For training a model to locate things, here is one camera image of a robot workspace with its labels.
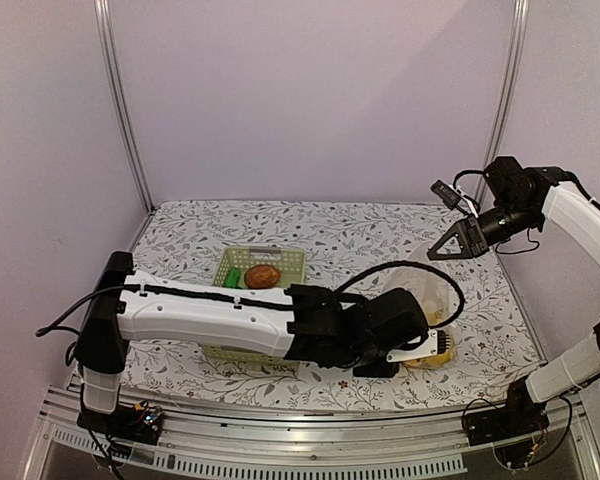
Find brown potato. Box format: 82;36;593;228
244;265;281;289

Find floral patterned table mat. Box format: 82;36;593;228
122;201;544;411

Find pale green plastic basket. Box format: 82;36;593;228
201;246;306;370

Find aluminium frame post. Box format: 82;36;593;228
93;0;155;214
474;0;530;201

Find aluminium front rail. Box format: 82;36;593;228
20;383;600;479

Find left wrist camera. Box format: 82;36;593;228
386;329;454;364

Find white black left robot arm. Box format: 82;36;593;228
36;251;429;434

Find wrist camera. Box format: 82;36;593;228
430;180;480;217
386;329;454;364

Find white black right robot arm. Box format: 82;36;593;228
427;156;600;436

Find light green cucumber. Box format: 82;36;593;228
223;268;241;289

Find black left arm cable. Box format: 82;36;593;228
334;260;466;331

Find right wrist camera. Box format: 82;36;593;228
430;180;480;217

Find left aluminium frame post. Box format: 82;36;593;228
93;0;155;214

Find right aluminium frame post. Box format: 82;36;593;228
474;0;530;201

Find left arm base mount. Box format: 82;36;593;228
77;401;165;446

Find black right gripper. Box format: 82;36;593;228
428;199;540;260

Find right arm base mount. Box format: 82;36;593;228
461;378;549;446

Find clear zip top bag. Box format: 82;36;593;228
382;244;459;371

